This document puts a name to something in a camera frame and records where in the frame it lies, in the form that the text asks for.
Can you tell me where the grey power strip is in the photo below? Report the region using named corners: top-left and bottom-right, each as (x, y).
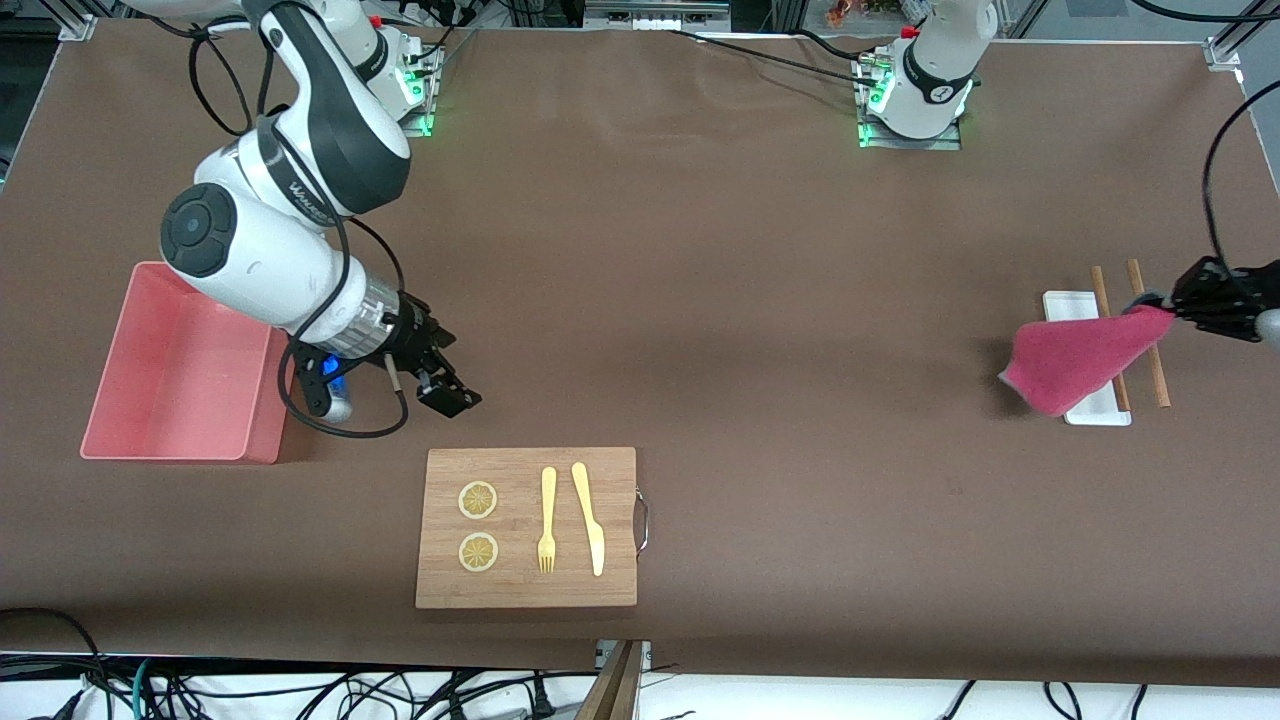
top-left (585, 0), bottom-right (731, 31)

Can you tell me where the red cloth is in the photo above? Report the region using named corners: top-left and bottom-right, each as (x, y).
top-left (998, 305), bottom-right (1176, 418)

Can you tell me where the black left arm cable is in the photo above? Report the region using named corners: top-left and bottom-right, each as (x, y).
top-left (1130, 0), bottom-right (1280, 266)

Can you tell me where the long black table cable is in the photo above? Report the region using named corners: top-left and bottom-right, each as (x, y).
top-left (665, 28), bottom-right (886, 86)

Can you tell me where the thick black floor cable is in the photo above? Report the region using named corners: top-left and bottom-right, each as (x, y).
top-left (0, 607), bottom-right (111, 693)

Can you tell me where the wooden cutting board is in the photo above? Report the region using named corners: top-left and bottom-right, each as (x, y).
top-left (415, 447), bottom-right (651, 610)

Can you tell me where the yellow plastic fork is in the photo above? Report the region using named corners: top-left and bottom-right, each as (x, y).
top-left (537, 466), bottom-right (558, 574)

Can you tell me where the white rectangular tray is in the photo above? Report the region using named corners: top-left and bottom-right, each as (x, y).
top-left (1043, 290), bottom-right (1133, 428)

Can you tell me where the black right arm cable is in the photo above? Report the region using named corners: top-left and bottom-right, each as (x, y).
top-left (188, 15), bottom-right (411, 441)

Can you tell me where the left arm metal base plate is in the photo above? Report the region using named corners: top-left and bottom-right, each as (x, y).
top-left (858, 50), bottom-right (963, 151)

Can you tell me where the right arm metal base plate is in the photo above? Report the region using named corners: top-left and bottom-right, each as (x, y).
top-left (395, 40), bottom-right (438, 138)

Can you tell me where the yellow plastic knife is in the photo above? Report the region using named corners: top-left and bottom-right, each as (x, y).
top-left (571, 461), bottom-right (606, 578)

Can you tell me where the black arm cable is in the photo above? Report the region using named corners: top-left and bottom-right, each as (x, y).
top-left (1130, 0), bottom-right (1280, 266)
top-left (188, 15), bottom-right (411, 441)

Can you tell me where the brown wooden plank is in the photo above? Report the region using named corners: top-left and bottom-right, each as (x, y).
top-left (575, 640), bottom-right (644, 720)

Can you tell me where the pink plastic bin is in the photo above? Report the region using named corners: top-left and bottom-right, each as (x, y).
top-left (80, 261), bottom-right (293, 465)

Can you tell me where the short black table cable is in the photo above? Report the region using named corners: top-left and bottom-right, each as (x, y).
top-left (795, 28), bottom-right (881, 63)

